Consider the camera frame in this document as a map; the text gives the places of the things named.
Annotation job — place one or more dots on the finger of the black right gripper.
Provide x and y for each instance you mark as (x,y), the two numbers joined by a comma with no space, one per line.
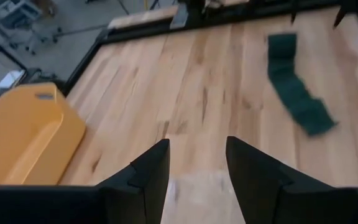
(294,14)
(340,15)

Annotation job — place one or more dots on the dark green elastic bandage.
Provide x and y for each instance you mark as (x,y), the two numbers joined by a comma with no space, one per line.
(291,90)

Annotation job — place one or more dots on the yellow plastic bin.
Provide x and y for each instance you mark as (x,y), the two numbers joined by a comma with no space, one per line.
(26,137)

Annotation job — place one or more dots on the grey metal base plate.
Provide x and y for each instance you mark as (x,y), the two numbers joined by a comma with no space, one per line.
(179,17)

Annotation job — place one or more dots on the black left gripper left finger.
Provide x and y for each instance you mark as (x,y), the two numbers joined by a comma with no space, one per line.
(89,205)

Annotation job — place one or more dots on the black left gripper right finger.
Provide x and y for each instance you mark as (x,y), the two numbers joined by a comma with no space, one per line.
(291,205)

